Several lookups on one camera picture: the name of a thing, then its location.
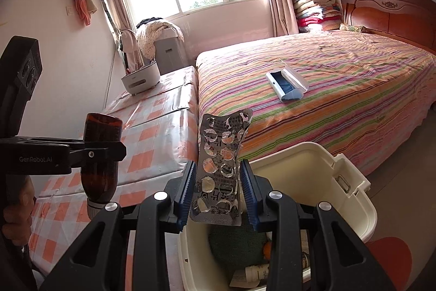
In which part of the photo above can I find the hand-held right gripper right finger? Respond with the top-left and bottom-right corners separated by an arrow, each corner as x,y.
239,159 -> 397,291

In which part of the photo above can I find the open white glasses case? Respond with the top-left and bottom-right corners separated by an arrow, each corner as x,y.
266,68 -> 309,104

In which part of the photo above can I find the person's left hand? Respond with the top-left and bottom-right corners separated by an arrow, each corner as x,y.
0,180 -> 36,247

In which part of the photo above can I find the small green floral pillow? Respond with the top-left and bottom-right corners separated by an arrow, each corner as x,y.
340,23 -> 367,33

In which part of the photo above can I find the dotted white cloth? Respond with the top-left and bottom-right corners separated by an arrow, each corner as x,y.
135,17 -> 184,60

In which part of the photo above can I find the bed with striped sheet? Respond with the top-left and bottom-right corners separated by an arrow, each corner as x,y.
196,30 -> 436,177

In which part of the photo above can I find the brown plastic bottle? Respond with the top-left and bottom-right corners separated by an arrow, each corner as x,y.
81,113 -> 123,219

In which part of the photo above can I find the orange round stool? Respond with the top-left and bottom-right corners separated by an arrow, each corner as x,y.
364,236 -> 413,291

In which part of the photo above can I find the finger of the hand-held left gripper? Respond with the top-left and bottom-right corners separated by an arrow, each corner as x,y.
69,139 -> 127,173

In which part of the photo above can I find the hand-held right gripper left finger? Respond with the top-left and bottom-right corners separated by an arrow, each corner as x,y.
39,160 -> 198,291

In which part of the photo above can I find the orange hanging cloth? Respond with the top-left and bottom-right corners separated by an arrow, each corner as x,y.
70,0 -> 98,26

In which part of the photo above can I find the pale pink fabric cover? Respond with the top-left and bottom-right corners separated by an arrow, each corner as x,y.
119,29 -> 144,73

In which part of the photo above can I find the green plush toy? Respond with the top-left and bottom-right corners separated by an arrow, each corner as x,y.
208,224 -> 273,273

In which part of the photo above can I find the checkered cloth covered table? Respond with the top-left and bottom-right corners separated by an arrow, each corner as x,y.
29,65 -> 200,291

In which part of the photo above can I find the small white bottle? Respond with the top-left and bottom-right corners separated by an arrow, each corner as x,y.
245,264 -> 273,283

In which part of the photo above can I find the grey plastic cabinet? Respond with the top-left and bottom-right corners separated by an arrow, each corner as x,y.
153,35 -> 188,75

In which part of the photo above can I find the brown wooden headboard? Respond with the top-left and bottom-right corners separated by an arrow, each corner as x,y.
340,0 -> 436,55

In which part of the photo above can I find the cream plastic bin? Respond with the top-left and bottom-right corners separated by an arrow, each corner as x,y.
177,141 -> 378,291

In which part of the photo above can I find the silver pill blister pack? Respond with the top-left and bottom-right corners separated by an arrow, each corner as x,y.
189,108 -> 253,227

